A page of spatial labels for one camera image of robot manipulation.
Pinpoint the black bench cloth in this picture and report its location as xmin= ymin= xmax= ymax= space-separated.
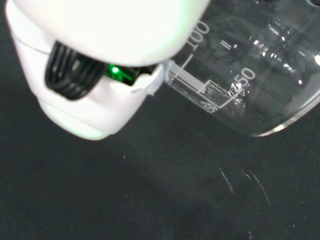
xmin=0 ymin=0 xmax=320 ymax=240

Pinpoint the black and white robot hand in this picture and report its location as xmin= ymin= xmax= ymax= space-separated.
xmin=4 ymin=0 xmax=212 ymax=142

